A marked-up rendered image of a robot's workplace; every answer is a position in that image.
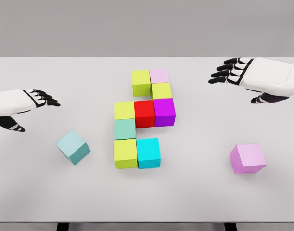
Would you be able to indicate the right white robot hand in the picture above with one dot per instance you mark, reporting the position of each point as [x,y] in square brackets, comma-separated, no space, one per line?
[269,74]

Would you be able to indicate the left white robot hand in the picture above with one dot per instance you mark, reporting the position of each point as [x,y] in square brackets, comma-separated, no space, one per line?
[14,101]

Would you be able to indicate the pale teal cube block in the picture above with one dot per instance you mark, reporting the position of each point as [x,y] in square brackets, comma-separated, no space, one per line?
[72,145]

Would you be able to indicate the pink cube block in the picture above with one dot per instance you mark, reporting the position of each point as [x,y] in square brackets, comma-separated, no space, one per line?
[159,75]
[247,157]

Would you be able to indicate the yellow-green cube block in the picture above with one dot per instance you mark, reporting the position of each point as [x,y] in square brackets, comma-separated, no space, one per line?
[125,154]
[123,110]
[162,91]
[140,81]

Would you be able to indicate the purple cube block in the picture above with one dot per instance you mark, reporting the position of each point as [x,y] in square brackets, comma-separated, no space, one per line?
[164,113]

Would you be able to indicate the mint green cube block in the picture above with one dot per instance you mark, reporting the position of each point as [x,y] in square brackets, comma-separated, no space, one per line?
[124,129]

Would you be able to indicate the red cube block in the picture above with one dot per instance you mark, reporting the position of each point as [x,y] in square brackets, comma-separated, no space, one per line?
[144,114]

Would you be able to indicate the cyan cube block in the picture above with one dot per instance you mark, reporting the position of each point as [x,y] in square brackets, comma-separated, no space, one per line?
[148,152]

